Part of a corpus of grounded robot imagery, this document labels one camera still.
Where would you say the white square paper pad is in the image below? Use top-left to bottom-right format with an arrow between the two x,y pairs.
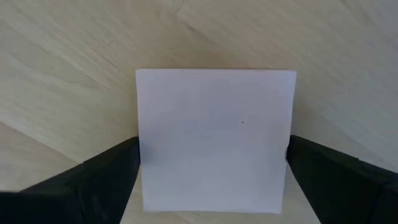
135,68 -> 298,215

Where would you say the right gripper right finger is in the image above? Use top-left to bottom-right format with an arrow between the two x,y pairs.
285,135 -> 398,224

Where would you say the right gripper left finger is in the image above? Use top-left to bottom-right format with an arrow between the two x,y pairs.
0,136 -> 141,224

